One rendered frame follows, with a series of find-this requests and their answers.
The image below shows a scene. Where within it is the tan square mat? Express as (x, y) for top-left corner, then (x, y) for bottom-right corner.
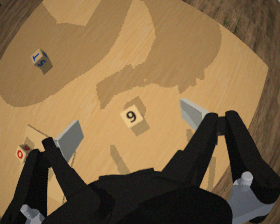
(19, 125), (75, 204)

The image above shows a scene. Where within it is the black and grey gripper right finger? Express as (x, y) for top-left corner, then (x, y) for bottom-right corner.
(136, 98), (280, 224)

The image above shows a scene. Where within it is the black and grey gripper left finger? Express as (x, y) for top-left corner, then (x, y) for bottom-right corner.
(0, 120), (107, 224)

